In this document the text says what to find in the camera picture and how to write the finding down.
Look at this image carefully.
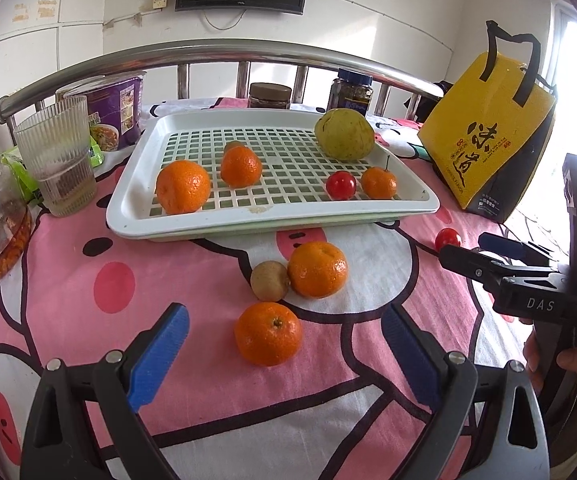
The large yellow-green pear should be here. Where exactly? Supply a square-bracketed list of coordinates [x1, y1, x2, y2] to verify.
[314, 108, 375, 163]

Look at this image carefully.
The purple instant noodle cup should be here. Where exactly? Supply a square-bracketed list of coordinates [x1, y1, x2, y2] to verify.
[56, 71, 148, 152]

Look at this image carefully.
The white hanging cable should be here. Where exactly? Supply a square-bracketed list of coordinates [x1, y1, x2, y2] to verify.
[203, 10, 246, 31]

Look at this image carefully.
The red cherry tomato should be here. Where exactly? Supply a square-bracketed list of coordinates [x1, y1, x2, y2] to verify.
[325, 170, 357, 201]
[435, 228, 463, 252]

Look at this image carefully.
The white perforated plastic tray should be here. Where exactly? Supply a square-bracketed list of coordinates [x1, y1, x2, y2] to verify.
[107, 108, 440, 243]

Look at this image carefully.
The brown-lidded dark jar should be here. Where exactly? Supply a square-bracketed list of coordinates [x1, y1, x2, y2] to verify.
[248, 82, 292, 110]

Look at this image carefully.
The ribbed clear glass cup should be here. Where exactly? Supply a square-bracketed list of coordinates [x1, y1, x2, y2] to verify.
[13, 96, 98, 217]

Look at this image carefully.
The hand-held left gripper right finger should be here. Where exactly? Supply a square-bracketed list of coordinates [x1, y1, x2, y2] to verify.
[382, 302, 551, 480]

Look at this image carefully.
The person's right hand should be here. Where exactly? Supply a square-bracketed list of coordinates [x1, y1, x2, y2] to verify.
[523, 330, 577, 401]

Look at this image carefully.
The metal bed rail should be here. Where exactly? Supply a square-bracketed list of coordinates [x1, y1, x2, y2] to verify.
[0, 39, 444, 133]

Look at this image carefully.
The brown kiwi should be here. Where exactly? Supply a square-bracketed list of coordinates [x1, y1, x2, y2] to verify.
[250, 260, 291, 301]

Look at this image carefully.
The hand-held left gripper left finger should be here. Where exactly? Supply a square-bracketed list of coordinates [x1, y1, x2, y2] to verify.
[20, 302, 190, 480]

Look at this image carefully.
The pink cartoon printed blanket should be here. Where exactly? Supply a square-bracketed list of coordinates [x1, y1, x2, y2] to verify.
[0, 96, 577, 480]

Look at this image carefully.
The yellow and black tote bag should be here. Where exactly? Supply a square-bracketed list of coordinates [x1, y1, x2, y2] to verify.
[417, 21, 559, 224]

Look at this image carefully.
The green snack packet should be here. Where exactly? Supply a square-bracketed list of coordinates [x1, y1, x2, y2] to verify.
[1, 132, 105, 206]

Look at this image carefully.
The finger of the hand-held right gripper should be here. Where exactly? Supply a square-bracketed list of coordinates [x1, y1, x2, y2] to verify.
[479, 232, 561, 271]
[439, 244, 569, 302]

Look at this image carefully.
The blue-lidded dark jar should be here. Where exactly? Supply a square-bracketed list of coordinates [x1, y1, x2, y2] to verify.
[327, 67, 373, 113]

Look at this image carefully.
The orange tangerine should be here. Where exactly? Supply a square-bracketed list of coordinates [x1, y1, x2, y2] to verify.
[287, 241, 349, 299]
[234, 301, 303, 367]
[220, 146, 263, 189]
[156, 159, 212, 215]

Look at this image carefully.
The small stemmed tangerine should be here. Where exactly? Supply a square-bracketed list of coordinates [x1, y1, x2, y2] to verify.
[361, 155, 399, 200]

